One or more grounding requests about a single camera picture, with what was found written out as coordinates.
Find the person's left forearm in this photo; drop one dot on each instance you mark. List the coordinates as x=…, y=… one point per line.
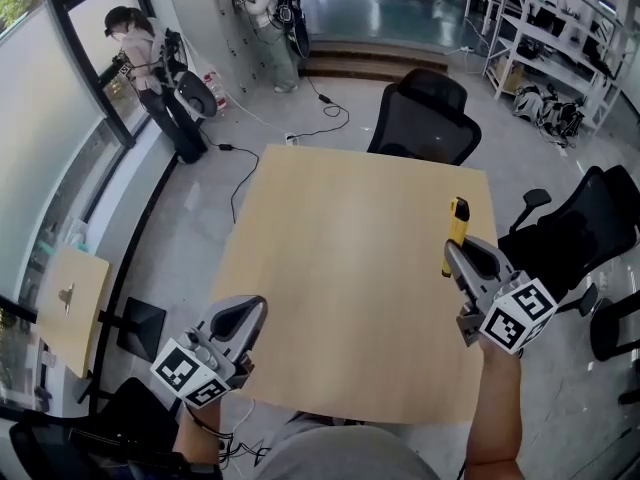
x=197, y=438

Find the small wooden side table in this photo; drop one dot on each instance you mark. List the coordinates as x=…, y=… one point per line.
x=70, y=328

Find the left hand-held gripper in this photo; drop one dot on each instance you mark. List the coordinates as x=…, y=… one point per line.
x=185, y=370

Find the small metal clip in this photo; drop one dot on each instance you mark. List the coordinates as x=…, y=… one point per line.
x=66, y=295

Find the person's grey shirt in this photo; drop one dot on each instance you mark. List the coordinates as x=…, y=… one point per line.
x=340, y=453

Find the cardboard box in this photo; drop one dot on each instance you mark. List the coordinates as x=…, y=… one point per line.
x=515, y=78

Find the black monitor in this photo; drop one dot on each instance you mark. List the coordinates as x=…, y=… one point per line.
x=150, y=463

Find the grey metal lockers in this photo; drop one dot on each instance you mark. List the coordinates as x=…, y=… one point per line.
x=225, y=28

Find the white power strip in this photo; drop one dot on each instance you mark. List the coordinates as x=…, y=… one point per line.
x=291, y=138

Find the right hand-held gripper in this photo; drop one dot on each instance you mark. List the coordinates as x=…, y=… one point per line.
x=515, y=318

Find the teal plastic item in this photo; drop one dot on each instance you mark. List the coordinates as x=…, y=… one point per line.
x=80, y=238

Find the black mesh office chair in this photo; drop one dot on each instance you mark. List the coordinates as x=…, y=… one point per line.
x=425, y=123
x=590, y=228
x=135, y=408

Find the black white bags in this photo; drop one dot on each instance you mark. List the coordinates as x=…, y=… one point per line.
x=535, y=105

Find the pack of bottles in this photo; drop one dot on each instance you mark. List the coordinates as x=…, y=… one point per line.
x=222, y=93

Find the yellow black utility knife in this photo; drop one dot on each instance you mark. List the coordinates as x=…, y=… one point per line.
x=459, y=223

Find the person's right forearm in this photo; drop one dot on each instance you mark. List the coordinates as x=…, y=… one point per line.
x=495, y=408

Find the white round device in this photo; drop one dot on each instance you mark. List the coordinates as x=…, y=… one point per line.
x=192, y=93

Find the white metal shelf rack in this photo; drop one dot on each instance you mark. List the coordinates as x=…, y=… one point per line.
x=560, y=68

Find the black power adapter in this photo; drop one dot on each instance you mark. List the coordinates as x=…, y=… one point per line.
x=225, y=146
x=325, y=99

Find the light wooden square table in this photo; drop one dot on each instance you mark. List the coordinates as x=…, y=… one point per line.
x=350, y=268

